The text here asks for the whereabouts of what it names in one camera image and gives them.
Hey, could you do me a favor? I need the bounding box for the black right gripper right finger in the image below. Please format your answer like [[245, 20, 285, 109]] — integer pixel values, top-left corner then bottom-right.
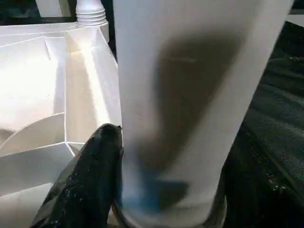
[[222, 140, 304, 228]]

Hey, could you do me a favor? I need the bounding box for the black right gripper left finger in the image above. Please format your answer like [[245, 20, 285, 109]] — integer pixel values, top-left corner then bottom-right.
[[30, 123, 124, 228]]

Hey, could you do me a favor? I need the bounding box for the white plastic table top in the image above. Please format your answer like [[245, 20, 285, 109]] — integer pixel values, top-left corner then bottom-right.
[[0, 20, 123, 228]]

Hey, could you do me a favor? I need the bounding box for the white tapered table leg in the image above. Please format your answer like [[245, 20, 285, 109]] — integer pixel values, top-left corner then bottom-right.
[[75, 0, 107, 26], [113, 0, 294, 228]]

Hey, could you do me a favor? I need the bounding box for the black work mat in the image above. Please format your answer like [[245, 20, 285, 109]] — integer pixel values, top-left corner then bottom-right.
[[0, 0, 304, 228]]

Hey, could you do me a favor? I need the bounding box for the white sideboard cabinet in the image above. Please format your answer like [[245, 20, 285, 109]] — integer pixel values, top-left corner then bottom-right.
[[35, 0, 78, 18]]

